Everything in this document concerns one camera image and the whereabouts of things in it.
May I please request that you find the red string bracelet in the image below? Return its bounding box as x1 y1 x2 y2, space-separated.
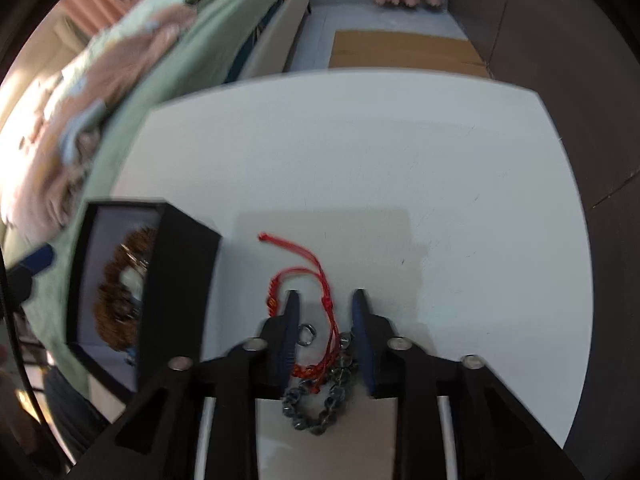
257 231 343 394

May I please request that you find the brown wooden bead bracelet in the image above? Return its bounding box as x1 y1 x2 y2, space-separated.
93 226 158 354

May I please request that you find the black square gift box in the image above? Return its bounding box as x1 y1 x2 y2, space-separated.
66 200 222 402

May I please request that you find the pink floral fleece blanket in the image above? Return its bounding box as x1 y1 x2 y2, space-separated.
1 3 196 242

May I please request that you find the white bedside table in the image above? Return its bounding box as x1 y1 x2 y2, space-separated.
112 70 593 479

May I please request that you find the brown cardboard sheet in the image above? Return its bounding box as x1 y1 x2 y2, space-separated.
329 30 490 78

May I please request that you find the dark brown wardrobe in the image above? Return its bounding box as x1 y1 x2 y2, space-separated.
448 0 639 478

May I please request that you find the green bed sheet mattress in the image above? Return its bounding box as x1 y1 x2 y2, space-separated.
26 0 279 396

